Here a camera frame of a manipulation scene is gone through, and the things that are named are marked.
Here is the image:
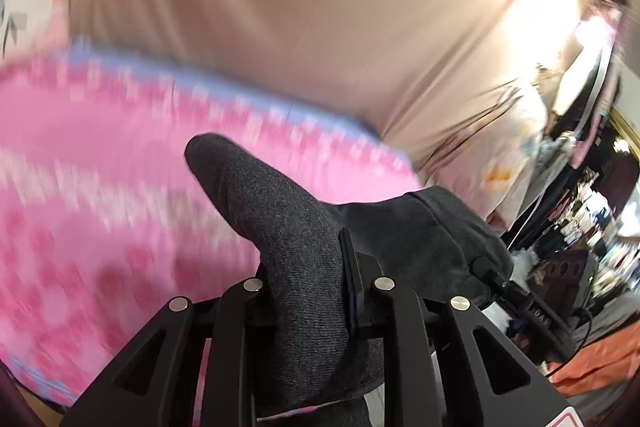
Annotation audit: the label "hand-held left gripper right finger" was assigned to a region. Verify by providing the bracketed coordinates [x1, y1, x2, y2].
[339, 228, 576, 427]

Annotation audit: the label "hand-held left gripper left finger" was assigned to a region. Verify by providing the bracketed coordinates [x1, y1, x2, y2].
[60, 277, 281, 427]

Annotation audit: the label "beige bed sheet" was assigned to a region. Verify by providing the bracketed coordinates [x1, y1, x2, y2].
[67, 0, 596, 168]

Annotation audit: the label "cluttered dark shelf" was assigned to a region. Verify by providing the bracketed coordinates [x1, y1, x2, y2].
[542, 57, 640, 303]

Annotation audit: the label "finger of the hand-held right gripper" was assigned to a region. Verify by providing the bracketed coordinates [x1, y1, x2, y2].
[472, 256, 512, 292]

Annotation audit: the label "orange cloth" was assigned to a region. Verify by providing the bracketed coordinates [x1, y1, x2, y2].
[547, 334, 640, 400]

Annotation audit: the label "pale floral quilt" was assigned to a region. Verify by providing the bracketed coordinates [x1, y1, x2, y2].
[475, 82, 551, 228]

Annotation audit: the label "pink floral blanket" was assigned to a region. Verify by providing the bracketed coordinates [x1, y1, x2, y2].
[0, 38, 426, 410]

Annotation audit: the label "black cable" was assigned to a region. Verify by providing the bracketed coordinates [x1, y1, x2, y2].
[545, 307, 597, 379]

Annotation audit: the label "dark grey pants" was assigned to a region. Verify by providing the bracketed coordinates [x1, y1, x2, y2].
[184, 133, 516, 427]

